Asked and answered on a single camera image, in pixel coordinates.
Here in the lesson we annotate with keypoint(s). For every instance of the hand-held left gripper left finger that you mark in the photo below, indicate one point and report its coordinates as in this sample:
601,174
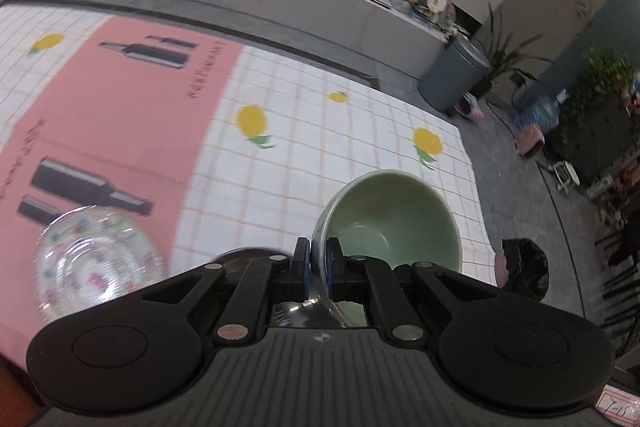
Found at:
301,269

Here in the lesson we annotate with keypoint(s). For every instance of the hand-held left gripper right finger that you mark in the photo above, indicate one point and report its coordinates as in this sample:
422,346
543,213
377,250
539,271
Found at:
333,269

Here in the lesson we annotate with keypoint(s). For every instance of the green ceramic bowl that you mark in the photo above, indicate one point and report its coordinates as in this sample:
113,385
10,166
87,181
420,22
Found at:
395,217

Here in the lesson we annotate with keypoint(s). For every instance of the flower print glass plate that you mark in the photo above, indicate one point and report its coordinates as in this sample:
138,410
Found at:
95,257

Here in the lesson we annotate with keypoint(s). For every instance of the lemon print checked tablecloth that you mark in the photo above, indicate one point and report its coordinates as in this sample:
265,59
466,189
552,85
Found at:
300,107

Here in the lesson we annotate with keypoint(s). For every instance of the black trash bag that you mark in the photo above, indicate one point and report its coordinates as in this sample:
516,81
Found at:
525,267

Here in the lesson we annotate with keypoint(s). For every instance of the pink slippers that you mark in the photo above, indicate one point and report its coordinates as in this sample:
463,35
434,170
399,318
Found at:
470,108

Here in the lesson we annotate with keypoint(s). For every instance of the grey trash bin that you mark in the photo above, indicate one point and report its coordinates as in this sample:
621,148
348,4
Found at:
450,72

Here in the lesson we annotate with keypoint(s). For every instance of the pink stool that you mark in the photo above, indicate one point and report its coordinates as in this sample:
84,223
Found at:
530,141

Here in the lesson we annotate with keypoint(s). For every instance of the white stool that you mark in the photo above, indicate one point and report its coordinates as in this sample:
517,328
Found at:
565,174

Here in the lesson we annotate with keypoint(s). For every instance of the blue water bottle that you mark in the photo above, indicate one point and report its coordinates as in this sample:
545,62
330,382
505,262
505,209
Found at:
542,114

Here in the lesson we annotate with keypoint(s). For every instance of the grey marble bench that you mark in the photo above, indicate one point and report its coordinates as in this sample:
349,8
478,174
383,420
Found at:
310,2

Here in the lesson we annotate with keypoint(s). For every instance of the tall leafy plant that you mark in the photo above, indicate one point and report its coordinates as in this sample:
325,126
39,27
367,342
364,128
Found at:
505,52

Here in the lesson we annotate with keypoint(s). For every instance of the dark red cloth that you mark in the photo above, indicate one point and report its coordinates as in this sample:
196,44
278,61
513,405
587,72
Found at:
15,392

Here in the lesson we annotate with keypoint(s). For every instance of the pink paper label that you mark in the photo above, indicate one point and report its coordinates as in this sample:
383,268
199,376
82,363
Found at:
620,402

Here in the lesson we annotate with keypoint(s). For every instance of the bushy green plant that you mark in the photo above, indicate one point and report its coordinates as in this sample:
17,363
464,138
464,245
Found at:
600,92

